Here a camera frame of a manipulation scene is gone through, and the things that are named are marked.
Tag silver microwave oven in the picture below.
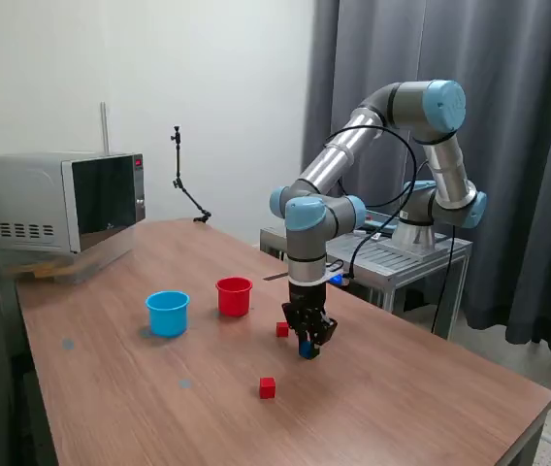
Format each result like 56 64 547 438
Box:
0 150 146 256

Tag tan wood boards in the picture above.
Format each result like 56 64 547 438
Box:
6 260 71 282

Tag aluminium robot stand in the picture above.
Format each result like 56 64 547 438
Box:
259 213 473 341

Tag teal teach pendant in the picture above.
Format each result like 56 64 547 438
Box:
365 209 398 229

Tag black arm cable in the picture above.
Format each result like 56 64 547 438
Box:
323 124 420 281

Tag black stand cable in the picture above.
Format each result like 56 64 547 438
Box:
431 225 457 336

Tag red plastic cup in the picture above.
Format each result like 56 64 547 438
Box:
214 277 253 317

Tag blue plastic cup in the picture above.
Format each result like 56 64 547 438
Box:
145 290 191 339

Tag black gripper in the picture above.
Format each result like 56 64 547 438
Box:
281 283 339 360

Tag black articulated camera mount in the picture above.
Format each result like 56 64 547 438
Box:
169 125 212 224

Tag grey curtain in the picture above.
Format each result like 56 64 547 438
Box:
302 0 551 355

